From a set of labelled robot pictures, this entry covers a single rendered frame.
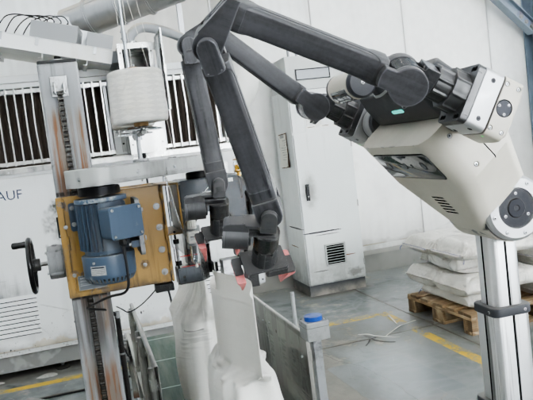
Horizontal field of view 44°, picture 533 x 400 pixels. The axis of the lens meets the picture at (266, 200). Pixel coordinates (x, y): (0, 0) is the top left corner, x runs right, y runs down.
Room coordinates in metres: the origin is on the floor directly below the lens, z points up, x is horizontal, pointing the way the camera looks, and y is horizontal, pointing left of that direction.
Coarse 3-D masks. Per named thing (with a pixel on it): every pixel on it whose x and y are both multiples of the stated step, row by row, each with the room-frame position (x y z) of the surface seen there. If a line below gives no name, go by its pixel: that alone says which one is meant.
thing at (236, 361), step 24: (216, 288) 2.04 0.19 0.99; (240, 288) 1.90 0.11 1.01; (216, 312) 1.78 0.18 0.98; (240, 312) 1.66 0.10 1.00; (240, 336) 1.67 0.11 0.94; (216, 360) 1.78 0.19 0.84; (240, 360) 1.68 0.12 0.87; (264, 360) 1.75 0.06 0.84; (216, 384) 1.77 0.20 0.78; (240, 384) 1.65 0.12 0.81; (264, 384) 1.65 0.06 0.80
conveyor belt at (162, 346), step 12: (156, 336) 3.78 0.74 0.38; (168, 336) 3.75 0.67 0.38; (156, 348) 3.52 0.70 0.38; (168, 348) 3.50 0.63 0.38; (156, 360) 3.31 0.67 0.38; (168, 360) 3.29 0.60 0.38; (168, 372) 3.10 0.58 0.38; (168, 384) 2.94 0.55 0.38; (180, 384) 2.92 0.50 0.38; (168, 396) 2.79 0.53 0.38; (180, 396) 2.77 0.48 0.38
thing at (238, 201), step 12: (180, 180) 2.13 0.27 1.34; (192, 180) 2.09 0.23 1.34; (204, 180) 2.10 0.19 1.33; (240, 180) 2.13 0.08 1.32; (180, 192) 2.08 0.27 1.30; (192, 192) 2.09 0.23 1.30; (228, 192) 2.12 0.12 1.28; (240, 192) 2.13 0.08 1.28; (240, 204) 2.13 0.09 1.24; (252, 240) 2.14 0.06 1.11; (192, 264) 2.08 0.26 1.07
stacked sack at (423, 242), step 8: (424, 232) 5.00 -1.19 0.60; (432, 232) 4.87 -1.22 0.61; (440, 232) 4.83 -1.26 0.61; (448, 232) 4.80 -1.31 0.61; (456, 232) 4.76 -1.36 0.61; (408, 240) 4.92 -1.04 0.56; (416, 240) 4.81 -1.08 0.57; (424, 240) 4.70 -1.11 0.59; (432, 240) 4.64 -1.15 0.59; (400, 248) 5.01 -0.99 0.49; (416, 248) 4.72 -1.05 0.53; (424, 248) 4.63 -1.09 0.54
